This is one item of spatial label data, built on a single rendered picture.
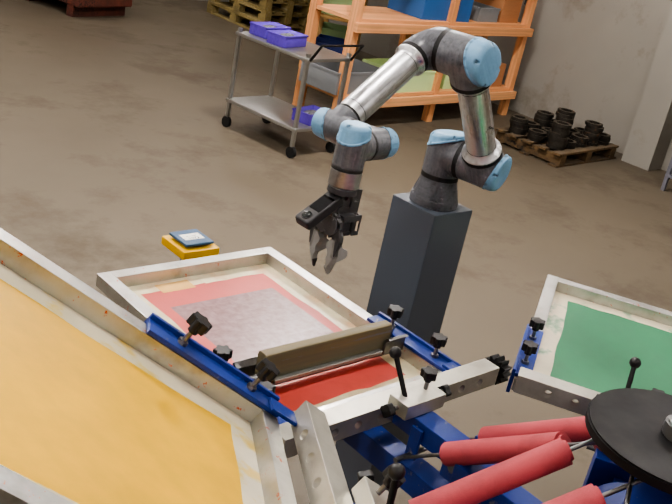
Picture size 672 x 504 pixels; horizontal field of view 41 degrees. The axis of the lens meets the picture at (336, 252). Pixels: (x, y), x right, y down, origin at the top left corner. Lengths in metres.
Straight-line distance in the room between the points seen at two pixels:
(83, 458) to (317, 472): 0.46
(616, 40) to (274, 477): 8.48
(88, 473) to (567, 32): 9.09
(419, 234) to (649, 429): 1.29
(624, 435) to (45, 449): 0.92
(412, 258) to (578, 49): 7.29
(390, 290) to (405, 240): 0.18
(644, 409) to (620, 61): 8.10
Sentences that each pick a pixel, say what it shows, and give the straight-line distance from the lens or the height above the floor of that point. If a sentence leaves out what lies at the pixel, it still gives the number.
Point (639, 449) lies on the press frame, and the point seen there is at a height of 1.32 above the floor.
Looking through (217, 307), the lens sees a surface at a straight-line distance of 2.46.
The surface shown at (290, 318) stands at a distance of 2.47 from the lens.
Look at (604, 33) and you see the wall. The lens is 9.80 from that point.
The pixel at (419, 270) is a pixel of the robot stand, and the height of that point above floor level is 1.02.
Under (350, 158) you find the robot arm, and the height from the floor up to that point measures 1.49.
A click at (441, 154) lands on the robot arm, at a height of 1.37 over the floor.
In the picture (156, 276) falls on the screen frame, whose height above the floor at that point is 0.97.
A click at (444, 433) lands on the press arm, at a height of 1.04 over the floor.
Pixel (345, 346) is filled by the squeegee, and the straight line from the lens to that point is 2.23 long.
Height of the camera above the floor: 2.09
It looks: 23 degrees down
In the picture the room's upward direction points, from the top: 12 degrees clockwise
